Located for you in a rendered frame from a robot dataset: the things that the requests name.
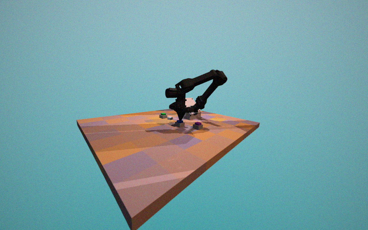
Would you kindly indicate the green button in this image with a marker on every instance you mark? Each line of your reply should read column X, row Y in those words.
column 163, row 115

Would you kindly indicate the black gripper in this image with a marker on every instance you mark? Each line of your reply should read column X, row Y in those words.
column 181, row 111

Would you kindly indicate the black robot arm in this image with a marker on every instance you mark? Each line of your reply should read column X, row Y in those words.
column 218, row 77

